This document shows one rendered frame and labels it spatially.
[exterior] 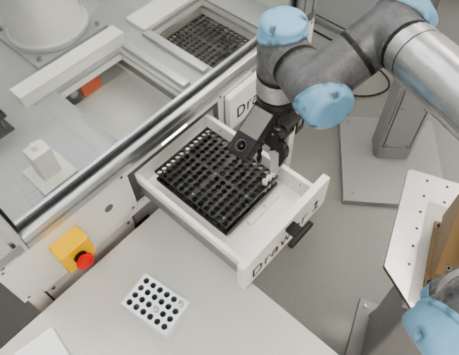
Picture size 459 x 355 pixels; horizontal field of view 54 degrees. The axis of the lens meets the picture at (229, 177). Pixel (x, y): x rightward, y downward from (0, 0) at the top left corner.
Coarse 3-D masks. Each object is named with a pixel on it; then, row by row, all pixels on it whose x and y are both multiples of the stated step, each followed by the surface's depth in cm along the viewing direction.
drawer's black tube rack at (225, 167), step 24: (216, 144) 107; (168, 168) 104; (192, 168) 108; (216, 168) 107; (240, 168) 103; (264, 168) 103; (192, 192) 100; (216, 192) 100; (240, 192) 100; (264, 192) 103; (216, 216) 96; (240, 216) 100
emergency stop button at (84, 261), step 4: (80, 256) 93; (84, 256) 92; (88, 256) 93; (92, 256) 94; (80, 260) 92; (84, 260) 92; (88, 260) 93; (92, 260) 94; (76, 264) 93; (80, 264) 92; (84, 264) 93; (88, 264) 93; (80, 268) 93; (84, 268) 94
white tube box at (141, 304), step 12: (144, 276) 100; (132, 288) 98; (144, 288) 98; (156, 288) 98; (168, 288) 98; (132, 300) 97; (144, 300) 99; (156, 300) 97; (168, 300) 97; (132, 312) 95; (144, 312) 98; (156, 312) 95; (168, 312) 95; (180, 312) 95; (156, 324) 97; (168, 324) 94; (168, 336) 94
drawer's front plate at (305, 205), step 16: (320, 176) 98; (320, 192) 99; (304, 208) 96; (288, 224) 93; (272, 240) 90; (288, 240) 101; (256, 256) 88; (272, 256) 98; (240, 272) 88; (256, 272) 95
